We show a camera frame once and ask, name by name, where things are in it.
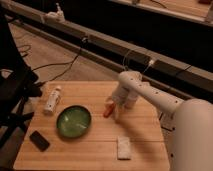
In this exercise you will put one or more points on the white plastic bottle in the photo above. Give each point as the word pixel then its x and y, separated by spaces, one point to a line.
pixel 52 101

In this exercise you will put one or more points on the white paper cup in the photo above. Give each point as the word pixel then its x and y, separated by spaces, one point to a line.
pixel 131 99

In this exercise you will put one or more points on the black phone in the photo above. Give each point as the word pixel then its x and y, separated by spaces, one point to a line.
pixel 39 141

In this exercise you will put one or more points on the white object on rail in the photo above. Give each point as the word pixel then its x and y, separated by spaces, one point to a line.
pixel 58 15

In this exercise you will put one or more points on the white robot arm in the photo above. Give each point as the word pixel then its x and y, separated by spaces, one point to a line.
pixel 192 141

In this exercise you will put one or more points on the green ceramic bowl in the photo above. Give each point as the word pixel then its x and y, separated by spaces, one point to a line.
pixel 73 122

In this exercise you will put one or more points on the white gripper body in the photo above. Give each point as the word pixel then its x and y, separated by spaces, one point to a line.
pixel 120 94

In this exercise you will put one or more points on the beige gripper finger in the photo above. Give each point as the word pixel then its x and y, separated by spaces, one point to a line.
pixel 116 112
pixel 108 102

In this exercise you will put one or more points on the black chair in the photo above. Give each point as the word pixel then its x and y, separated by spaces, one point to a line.
pixel 17 87

